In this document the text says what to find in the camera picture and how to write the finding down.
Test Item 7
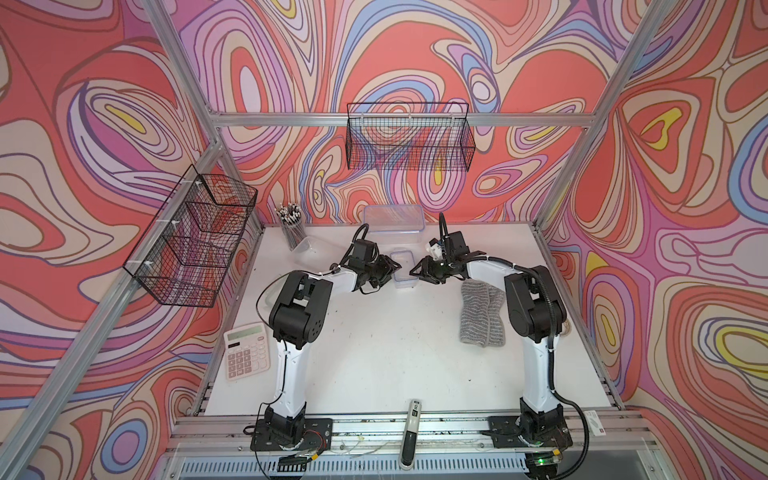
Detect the white red label tag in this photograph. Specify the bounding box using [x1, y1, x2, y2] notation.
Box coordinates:
[584, 410, 606, 437]

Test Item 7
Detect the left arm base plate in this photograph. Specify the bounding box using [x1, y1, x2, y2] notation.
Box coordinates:
[243, 417, 333, 454]

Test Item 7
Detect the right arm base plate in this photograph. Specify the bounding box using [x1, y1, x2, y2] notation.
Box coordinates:
[481, 414, 573, 450]

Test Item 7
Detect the white calculator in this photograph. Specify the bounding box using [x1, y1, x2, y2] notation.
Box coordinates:
[224, 322, 271, 382]

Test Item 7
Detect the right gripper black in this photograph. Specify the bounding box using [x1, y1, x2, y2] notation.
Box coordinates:
[409, 256, 454, 284]

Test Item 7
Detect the small clear box blue lid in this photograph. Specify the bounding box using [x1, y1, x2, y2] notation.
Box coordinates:
[389, 249, 418, 289]

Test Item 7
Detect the black wire basket back wall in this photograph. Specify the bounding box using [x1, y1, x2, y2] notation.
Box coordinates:
[345, 100, 476, 172]

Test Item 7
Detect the clear lunch box green lid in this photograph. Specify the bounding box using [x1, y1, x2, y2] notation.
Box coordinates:
[292, 235, 315, 255]

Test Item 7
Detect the black wire basket left wall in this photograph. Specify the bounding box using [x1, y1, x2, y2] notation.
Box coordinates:
[123, 167, 258, 308]

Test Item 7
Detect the grey striped cloth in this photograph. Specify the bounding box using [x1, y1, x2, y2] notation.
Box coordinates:
[459, 279, 506, 348]

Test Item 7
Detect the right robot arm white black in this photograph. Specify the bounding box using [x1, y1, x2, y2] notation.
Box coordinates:
[409, 231, 572, 448]

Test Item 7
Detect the large clear box blue lid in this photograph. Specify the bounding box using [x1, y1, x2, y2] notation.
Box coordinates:
[363, 204, 425, 245]

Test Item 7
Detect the mesh pen cup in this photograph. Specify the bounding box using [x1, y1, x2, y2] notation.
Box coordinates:
[276, 203, 306, 250]

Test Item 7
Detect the black wire basket wall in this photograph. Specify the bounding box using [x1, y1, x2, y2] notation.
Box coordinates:
[345, 100, 476, 172]
[123, 167, 258, 308]

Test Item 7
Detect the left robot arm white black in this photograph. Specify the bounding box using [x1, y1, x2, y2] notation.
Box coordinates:
[264, 239, 401, 444]

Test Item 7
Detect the aluminium frame rail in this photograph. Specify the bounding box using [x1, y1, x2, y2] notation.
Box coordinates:
[209, 112, 597, 127]

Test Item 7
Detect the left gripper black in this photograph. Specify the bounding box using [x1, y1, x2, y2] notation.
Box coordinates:
[362, 255, 403, 289]

